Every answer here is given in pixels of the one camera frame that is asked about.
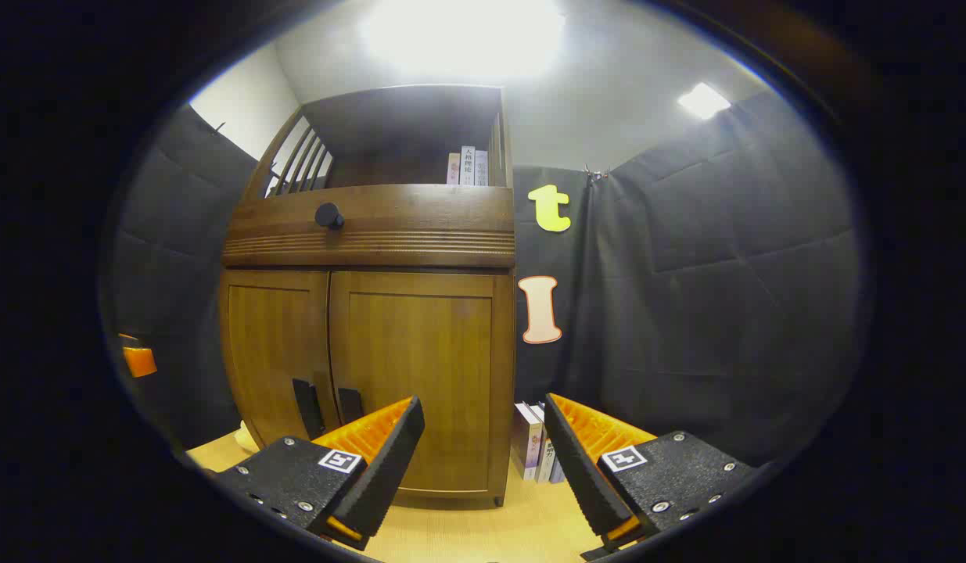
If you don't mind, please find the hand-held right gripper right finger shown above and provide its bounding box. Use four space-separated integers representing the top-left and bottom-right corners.
544 393 757 562

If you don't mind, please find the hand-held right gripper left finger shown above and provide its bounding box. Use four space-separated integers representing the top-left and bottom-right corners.
209 395 426 552

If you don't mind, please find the brown wooden shoe cabinet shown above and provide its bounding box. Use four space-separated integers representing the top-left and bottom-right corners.
219 84 517 509

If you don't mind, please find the purple and white book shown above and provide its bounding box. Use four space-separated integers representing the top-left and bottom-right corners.
511 403 544 481

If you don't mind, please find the black backdrop cloth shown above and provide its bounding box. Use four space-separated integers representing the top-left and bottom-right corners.
107 86 867 470

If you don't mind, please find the small ceiling light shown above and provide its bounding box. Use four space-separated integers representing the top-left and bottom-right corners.
678 82 731 120

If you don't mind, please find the large ceiling light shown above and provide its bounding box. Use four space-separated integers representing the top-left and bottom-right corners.
361 0 566 79

